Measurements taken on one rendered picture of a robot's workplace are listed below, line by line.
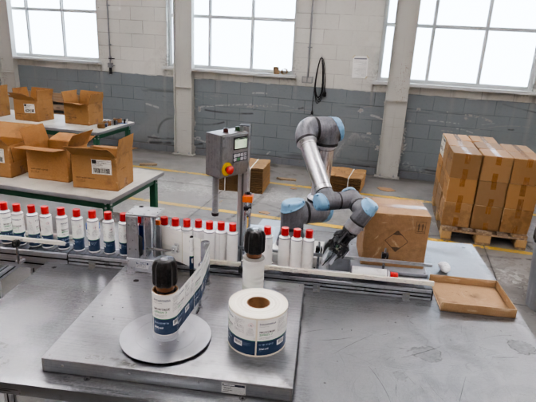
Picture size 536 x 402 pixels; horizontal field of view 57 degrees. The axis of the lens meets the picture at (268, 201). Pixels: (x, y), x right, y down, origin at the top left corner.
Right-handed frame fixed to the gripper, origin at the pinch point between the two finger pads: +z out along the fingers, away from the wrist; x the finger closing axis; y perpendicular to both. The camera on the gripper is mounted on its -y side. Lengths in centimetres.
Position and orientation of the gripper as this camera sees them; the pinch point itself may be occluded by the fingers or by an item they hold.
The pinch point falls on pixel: (324, 262)
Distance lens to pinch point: 222.4
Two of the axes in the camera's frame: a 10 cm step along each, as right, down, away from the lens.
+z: -5.4, 7.8, 3.2
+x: 8.3, 5.5, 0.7
